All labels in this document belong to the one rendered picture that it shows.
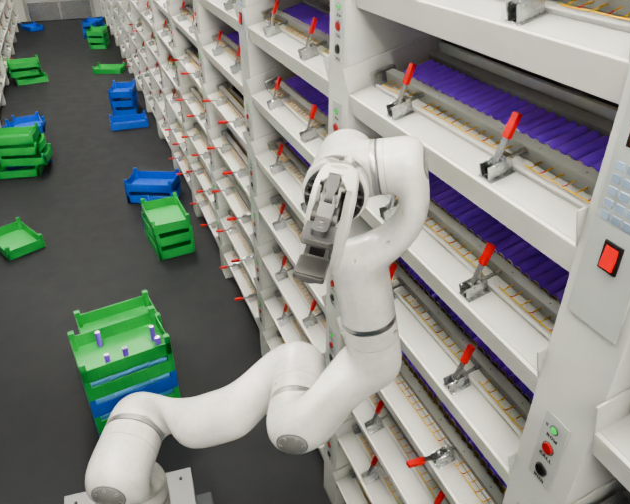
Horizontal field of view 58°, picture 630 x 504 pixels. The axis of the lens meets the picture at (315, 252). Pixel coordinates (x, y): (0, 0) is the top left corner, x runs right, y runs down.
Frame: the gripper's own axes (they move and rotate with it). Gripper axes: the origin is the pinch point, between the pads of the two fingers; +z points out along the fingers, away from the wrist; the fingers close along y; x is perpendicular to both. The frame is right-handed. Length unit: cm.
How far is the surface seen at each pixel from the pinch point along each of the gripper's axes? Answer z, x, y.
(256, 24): -122, 37, -2
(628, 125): -7.0, -25.9, -17.4
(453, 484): -27, -33, 56
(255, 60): -124, 37, 9
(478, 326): -23.7, -25.2, 18.6
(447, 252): -38.8, -20.1, 15.1
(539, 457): -9.6, -35.2, 27.6
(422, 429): -39, -27, 55
